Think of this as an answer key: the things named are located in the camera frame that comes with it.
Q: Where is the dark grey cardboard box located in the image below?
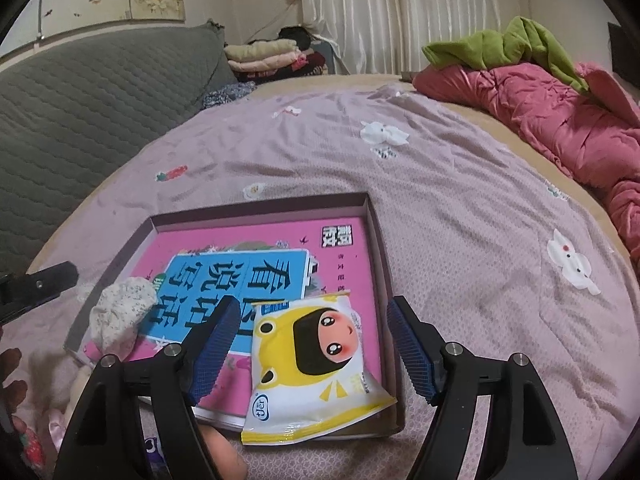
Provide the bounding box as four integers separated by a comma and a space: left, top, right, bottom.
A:
65, 192, 407, 442

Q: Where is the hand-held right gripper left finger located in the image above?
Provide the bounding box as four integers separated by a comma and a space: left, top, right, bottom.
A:
54, 295, 242, 480

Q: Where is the white speckled cloth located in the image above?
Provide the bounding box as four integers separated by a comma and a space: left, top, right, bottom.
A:
89, 277, 159, 362

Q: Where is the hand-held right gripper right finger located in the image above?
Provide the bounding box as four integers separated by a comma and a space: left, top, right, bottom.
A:
386, 296, 580, 480

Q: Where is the peach soft ball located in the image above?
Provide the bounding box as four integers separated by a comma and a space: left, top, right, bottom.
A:
199, 425, 249, 480

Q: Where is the dark patterned cloth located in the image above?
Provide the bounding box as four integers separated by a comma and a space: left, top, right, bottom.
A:
201, 81, 259, 112

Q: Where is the grey quilted headboard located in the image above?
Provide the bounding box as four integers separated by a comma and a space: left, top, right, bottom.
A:
0, 21, 237, 281

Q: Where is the cream plush toy pink dress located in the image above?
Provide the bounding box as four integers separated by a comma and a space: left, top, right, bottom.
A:
20, 350, 103, 463

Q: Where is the yellow cartoon wipes packet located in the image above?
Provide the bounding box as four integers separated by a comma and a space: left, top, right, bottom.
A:
241, 290, 398, 446

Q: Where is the lilac printed bed sheet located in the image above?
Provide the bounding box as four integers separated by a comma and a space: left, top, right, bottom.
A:
0, 72, 637, 480

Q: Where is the blue grey chair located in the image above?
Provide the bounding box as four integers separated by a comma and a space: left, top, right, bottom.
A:
309, 39, 337, 77

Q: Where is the pink red quilt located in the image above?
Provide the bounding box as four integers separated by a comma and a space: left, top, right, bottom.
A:
414, 61, 640, 267

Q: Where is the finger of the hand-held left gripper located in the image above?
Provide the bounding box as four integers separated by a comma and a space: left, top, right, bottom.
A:
0, 261, 79, 328

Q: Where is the white curtain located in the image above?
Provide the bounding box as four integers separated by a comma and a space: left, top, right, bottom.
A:
296, 0, 527, 77

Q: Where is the pink picture book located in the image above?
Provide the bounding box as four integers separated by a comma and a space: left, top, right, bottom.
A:
82, 217, 386, 431

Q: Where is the green blanket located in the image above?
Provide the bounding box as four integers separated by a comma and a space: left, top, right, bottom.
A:
421, 16, 592, 96

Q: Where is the stack of folded clothes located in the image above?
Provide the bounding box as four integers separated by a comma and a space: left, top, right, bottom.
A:
223, 39, 302, 74

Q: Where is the person's left hand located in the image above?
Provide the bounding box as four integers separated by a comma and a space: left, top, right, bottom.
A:
0, 347, 29, 436

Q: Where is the black wall television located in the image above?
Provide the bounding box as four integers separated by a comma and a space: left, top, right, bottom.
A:
607, 21, 640, 87

